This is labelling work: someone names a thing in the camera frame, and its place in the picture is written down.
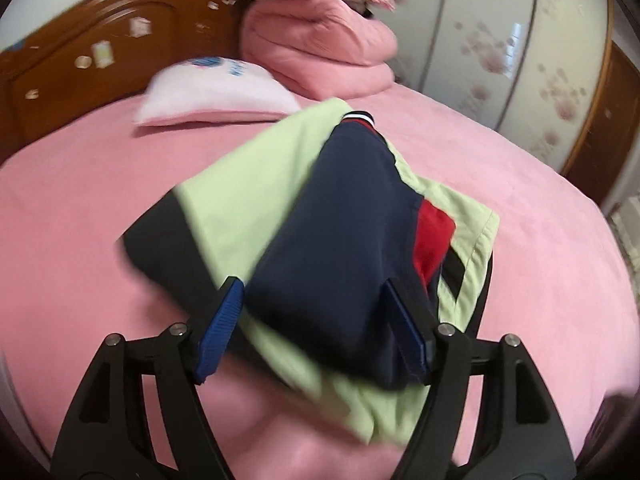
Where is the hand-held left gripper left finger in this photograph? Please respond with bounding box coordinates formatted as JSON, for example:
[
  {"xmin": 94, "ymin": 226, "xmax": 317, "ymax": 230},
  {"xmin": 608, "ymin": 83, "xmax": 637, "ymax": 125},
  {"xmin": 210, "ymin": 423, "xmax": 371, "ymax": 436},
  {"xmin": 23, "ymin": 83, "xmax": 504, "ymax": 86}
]
[{"xmin": 50, "ymin": 275, "xmax": 246, "ymax": 480}]

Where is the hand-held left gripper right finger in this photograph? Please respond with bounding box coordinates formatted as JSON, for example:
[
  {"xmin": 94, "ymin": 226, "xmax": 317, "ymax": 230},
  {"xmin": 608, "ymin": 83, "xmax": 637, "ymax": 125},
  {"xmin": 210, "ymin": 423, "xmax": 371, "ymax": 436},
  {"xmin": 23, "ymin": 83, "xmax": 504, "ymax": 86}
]
[{"xmin": 385, "ymin": 277, "xmax": 578, "ymax": 480}]

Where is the red and navy polo shirt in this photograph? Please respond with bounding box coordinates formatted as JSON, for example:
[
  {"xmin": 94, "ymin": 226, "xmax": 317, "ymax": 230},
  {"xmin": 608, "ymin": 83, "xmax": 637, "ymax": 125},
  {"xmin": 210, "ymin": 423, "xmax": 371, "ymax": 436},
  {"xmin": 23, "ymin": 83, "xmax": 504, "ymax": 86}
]
[{"xmin": 245, "ymin": 111, "xmax": 457, "ymax": 392}]

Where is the black folded garment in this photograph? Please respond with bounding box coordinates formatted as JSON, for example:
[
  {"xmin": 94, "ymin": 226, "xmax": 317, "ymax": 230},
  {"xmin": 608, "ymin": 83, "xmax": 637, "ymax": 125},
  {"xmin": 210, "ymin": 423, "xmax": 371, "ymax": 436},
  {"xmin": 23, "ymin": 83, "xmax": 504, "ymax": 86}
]
[{"xmin": 122, "ymin": 192, "xmax": 496, "ymax": 346}]

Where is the light green folded garment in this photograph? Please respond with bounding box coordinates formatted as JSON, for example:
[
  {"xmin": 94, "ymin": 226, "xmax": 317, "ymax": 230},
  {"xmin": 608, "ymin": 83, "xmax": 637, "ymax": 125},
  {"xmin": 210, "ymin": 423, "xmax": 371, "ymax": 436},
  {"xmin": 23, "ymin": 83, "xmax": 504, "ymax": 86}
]
[{"xmin": 177, "ymin": 97, "xmax": 501, "ymax": 448}]

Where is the pink bed sheet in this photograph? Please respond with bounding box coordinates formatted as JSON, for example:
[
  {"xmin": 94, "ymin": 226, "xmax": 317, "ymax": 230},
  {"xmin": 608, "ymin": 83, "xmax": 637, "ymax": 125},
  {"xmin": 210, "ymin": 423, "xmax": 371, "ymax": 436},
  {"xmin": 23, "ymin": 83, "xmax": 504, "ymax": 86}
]
[{"xmin": 0, "ymin": 82, "xmax": 640, "ymax": 480}]

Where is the white pillow with blue print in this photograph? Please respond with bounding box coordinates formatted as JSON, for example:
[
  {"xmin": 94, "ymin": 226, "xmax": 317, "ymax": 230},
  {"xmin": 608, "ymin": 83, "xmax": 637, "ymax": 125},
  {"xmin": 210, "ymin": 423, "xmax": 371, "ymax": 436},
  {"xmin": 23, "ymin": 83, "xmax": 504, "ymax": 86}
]
[{"xmin": 134, "ymin": 56, "xmax": 303, "ymax": 128}]

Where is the floral sliding wardrobe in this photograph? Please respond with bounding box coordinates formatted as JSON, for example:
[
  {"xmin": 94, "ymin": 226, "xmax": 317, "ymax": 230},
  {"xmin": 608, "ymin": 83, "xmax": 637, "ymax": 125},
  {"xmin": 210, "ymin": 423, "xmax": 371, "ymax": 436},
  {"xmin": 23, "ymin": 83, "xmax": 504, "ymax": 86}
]
[{"xmin": 362, "ymin": 0, "xmax": 640, "ymax": 211}]

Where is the brown wooden headboard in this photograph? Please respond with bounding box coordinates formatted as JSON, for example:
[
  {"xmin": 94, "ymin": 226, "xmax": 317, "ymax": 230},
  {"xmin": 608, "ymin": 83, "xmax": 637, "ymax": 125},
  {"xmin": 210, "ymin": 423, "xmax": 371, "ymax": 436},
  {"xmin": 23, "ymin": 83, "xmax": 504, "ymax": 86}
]
[{"xmin": 0, "ymin": 0, "xmax": 261, "ymax": 161}]

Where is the folded pink quilt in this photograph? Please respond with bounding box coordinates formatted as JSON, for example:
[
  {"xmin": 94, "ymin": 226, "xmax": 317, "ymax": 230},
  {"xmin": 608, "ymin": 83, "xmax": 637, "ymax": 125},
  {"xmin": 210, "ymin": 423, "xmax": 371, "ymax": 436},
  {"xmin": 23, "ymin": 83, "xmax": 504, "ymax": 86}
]
[{"xmin": 240, "ymin": 0, "xmax": 398, "ymax": 101}]

